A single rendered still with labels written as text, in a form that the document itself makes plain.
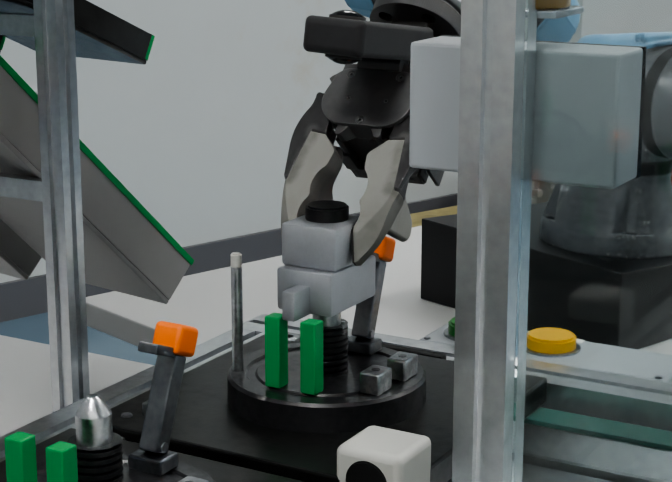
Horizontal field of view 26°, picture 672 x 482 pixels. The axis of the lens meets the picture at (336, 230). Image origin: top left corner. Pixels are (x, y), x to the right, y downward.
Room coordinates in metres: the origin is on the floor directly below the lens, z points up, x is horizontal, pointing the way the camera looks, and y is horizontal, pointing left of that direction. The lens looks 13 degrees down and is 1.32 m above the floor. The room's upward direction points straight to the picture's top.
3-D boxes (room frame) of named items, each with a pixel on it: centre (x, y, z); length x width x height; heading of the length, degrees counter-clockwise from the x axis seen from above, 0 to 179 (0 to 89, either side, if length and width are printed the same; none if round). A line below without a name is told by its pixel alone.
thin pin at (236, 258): (0.98, 0.07, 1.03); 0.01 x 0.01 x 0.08
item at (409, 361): (0.96, -0.05, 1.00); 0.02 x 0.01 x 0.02; 150
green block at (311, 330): (0.93, 0.02, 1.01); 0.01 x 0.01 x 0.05; 60
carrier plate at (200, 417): (0.98, 0.01, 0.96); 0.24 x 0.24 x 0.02; 60
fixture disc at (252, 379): (0.98, 0.01, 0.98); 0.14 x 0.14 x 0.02
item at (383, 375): (0.93, -0.03, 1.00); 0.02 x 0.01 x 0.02; 150
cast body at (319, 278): (0.97, 0.01, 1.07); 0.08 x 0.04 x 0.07; 150
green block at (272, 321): (0.94, 0.04, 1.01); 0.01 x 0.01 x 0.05; 60
